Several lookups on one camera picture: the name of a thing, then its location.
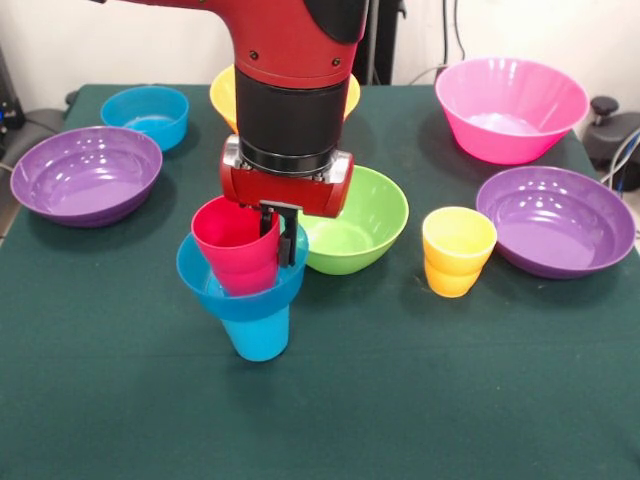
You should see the green plastic bowl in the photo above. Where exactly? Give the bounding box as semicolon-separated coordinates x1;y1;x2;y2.
294;165;410;276

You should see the bundle of light cables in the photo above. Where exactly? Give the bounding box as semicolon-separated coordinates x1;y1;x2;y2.
599;127;640;194

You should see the black hanging cable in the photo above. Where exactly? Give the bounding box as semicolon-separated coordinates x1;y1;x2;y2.
442;0;467;69

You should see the pink plastic bowl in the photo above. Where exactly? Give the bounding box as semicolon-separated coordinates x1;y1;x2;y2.
434;56;591;166

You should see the blue plastic cup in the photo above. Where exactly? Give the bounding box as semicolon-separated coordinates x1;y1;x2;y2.
219;299;292;362

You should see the yellow plastic cup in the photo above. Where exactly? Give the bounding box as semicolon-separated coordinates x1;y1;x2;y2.
422;206;499;299

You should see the red plastic cup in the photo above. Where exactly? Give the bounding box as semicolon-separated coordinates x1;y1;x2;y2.
190;195;282;297

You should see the black clamp with knob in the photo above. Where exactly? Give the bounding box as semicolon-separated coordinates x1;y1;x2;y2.
582;95;640;169

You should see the grey rounded base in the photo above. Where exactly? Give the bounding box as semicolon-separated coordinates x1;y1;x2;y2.
19;107;69;146

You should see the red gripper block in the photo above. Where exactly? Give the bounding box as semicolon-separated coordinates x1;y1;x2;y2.
219;134;355;269

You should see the purple plastic bowl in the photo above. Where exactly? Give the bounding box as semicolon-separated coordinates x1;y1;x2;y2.
475;165;637;280
9;125;164;229

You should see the black equipment box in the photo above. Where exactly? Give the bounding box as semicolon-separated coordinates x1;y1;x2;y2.
0;44;26;156

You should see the small blue plastic bowl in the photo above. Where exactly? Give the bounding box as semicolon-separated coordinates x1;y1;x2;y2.
99;84;190;152
175;219;310;321

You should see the orange plastic bowl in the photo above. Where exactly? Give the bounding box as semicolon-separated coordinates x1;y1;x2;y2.
209;64;361;134

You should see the dark green tablecloth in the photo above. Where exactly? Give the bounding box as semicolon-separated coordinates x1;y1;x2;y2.
0;82;640;480

